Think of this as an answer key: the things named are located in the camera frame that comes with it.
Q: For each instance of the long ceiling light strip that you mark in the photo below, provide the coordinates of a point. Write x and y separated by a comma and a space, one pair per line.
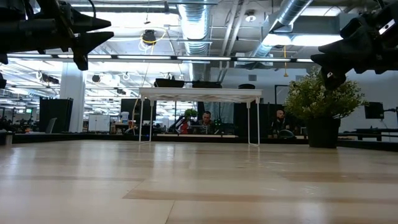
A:
202, 58

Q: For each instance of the black background desk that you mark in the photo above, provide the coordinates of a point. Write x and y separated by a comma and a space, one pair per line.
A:
373, 132

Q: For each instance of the black ceiling spotlight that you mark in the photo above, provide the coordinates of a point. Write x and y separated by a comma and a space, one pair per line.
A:
149, 37

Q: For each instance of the black computer monitor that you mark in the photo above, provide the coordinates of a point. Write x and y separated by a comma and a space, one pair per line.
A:
374, 110

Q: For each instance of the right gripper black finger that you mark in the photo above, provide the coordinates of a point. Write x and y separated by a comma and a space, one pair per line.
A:
331, 70
337, 46

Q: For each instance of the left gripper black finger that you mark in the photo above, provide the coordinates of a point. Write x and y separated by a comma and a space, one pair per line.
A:
91, 23
93, 39

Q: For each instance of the black storage cabinet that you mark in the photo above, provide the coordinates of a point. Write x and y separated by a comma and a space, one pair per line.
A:
56, 113

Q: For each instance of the person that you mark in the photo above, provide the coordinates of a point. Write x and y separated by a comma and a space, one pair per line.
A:
206, 121
280, 123

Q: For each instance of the black teardrop mini plate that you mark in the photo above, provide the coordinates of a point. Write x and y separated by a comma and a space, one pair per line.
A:
246, 86

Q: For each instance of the grey background chair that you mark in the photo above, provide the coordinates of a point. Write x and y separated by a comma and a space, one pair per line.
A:
51, 124

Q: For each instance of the green potted plant black pot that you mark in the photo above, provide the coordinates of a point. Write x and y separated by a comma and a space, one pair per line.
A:
323, 105

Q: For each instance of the black room partition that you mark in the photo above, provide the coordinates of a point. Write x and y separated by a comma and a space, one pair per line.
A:
264, 119

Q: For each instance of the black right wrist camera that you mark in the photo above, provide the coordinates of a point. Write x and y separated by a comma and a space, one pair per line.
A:
353, 28

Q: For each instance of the grey laptop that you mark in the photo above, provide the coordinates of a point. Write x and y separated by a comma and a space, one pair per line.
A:
199, 129

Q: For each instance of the white lattice shelf rack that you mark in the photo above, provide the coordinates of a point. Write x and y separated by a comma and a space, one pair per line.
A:
202, 95

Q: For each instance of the silver vertical ventilation duct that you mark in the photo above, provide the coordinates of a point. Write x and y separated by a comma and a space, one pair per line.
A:
196, 28

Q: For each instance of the white storage cabinet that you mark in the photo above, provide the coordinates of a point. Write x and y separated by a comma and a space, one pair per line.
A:
99, 123

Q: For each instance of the black display panel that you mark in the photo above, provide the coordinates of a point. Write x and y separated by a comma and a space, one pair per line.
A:
127, 109

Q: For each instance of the red black office chair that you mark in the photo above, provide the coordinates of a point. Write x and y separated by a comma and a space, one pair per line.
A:
182, 124

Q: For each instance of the small green background plant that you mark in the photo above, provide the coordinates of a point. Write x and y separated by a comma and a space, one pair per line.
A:
190, 112

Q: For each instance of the silver slanted ventilation duct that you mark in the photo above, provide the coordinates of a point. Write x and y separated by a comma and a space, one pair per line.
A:
292, 12

